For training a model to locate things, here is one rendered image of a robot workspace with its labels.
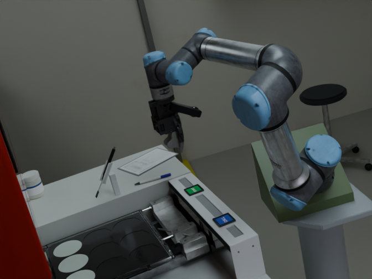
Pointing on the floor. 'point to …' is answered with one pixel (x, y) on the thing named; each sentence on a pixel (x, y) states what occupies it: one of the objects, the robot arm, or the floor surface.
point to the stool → (316, 92)
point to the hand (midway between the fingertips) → (181, 148)
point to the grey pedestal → (329, 237)
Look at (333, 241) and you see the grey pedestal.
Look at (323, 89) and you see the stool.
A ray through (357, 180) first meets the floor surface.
